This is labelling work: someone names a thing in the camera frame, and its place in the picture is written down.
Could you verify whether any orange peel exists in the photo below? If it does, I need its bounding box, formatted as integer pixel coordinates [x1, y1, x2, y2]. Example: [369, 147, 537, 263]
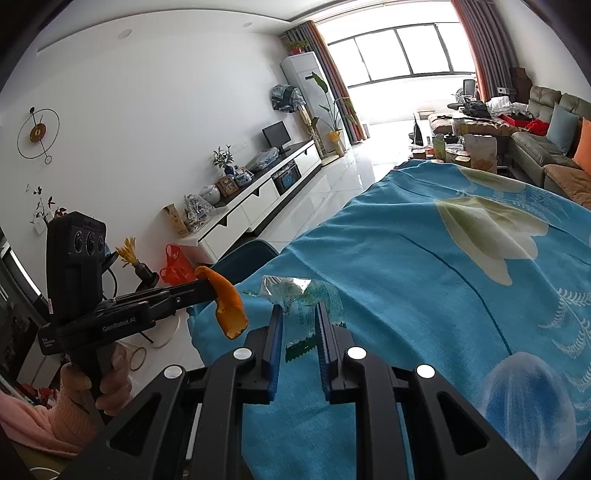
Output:
[195, 266, 249, 340]

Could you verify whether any clear plastic wrapper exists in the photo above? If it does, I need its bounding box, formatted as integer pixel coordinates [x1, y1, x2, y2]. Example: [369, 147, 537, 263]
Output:
[259, 275, 346, 348]

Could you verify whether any green white candy wrapper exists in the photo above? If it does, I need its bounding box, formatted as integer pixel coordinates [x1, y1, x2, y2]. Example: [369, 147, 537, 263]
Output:
[284, 334, 318, 363]

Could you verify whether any pink sleeved left forearm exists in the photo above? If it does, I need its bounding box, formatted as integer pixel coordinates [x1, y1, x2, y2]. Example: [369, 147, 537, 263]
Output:
[0, 393, 96, 457]

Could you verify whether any person's left hand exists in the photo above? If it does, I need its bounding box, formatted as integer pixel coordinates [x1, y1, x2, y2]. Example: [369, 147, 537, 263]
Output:
[60, 343, 132, 417]

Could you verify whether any orange plastic bag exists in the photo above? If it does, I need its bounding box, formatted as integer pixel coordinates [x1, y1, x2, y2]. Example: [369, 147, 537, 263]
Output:
[159, 244, 197, 286]

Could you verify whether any teal chair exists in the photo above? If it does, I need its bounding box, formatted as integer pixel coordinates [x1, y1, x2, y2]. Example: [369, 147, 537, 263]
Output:
[211, 239, 280, 285]

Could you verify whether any black plant stand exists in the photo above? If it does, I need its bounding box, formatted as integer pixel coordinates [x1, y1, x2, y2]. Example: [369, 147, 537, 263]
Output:
[27, 184, 160, 305]

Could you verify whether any white black tv cabinet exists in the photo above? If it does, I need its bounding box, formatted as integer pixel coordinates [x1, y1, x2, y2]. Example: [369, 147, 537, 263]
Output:
[176, 141, 322, 264]

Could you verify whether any blue floral tablecloth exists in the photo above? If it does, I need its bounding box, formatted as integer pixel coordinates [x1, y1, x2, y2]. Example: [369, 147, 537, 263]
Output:
[238, 161, 590, 479]

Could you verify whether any small black monitor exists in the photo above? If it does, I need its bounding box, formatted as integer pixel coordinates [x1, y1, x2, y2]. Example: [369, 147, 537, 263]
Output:
[262, 121, 291, 154]

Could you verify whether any tall green potted plant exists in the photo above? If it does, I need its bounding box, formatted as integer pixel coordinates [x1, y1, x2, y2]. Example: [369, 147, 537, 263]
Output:
[305, 72, 359, 157]

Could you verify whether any white standing air conditioner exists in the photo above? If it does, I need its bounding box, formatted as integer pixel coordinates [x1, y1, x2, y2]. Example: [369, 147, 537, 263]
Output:
[280, 52, 335, 154]

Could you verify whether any cluttered coffee table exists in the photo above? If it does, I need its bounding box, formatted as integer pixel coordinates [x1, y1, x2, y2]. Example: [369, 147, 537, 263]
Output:
[409, 110, 516, 173]

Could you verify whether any green sectional sofa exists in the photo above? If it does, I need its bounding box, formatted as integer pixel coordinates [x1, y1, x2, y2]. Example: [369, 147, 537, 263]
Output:
[488, 85, 590, 208]

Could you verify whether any left orange grey curtain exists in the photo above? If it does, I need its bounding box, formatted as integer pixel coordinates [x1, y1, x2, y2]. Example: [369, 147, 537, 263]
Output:
[280, 20, 367, 144]

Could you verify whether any orange grey curtain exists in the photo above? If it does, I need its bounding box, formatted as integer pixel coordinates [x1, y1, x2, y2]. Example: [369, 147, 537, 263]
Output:
[451, 0, 518, 101]
[280, 20, 367, 144]

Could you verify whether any orange cushion far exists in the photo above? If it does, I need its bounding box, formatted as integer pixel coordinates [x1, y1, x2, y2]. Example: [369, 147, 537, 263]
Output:
[573, 118, 591, 175]

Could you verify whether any grey-blue cushion far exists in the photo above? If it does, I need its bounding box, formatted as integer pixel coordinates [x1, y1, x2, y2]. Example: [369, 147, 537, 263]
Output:
[546, 104, 579, 154]

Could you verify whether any large window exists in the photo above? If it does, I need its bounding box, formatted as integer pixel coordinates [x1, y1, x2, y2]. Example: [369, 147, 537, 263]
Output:
[328, 22, 476, 88]

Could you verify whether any right orange grey curtain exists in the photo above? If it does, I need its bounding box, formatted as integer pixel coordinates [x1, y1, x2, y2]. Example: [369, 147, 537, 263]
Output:
[451, 0, 518, 101]

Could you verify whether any round wall clock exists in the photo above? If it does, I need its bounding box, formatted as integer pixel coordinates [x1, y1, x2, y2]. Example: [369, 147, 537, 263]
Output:
[16, 107, 61, 165]

